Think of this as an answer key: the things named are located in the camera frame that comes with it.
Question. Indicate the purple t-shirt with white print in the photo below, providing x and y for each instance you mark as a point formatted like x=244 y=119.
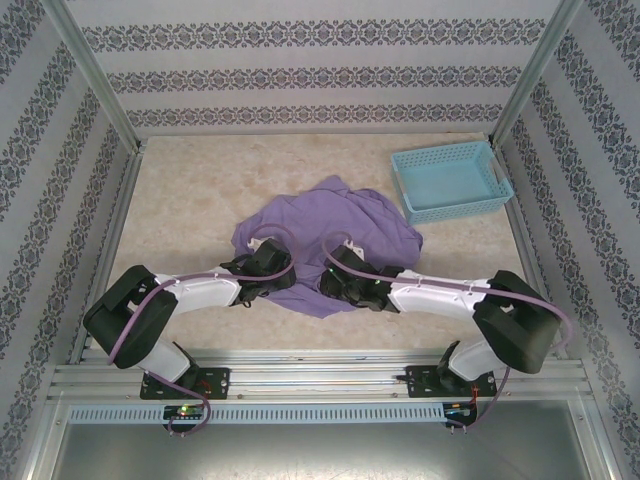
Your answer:
x=350 y=215

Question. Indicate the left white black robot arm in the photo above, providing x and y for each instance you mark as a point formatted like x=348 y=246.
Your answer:
x=200 y=292

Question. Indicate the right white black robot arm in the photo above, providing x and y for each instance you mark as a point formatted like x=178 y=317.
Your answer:
x=435 y=295

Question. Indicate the light blue plastic basket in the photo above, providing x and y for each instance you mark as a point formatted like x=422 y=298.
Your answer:
x=450 y=180

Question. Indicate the circuit board with green light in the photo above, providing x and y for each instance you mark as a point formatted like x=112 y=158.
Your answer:
x=185 y=412

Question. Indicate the small circuit board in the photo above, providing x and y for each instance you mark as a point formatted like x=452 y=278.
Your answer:
x=460 y=410

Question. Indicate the metal base panel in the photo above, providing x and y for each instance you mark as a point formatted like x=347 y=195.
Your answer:
x=320 y=455

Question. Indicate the aluminium mounting rail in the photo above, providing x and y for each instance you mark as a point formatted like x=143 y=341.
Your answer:
x=320 y=375

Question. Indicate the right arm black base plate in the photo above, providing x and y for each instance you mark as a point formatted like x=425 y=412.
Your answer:
x=422 y=380

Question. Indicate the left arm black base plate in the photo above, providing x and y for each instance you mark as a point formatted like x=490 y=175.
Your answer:
x=210 y=382

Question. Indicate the aluminium side rail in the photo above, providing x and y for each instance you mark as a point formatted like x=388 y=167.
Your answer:
x=523 y=240
x=130 y=180

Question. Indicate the aluminium frame post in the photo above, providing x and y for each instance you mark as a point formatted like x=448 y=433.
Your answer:
x=540 y=65
x=90 y=70

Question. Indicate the aluminium frame beam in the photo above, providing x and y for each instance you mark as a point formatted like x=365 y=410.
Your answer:
x=35 y=445
x=600 y=450

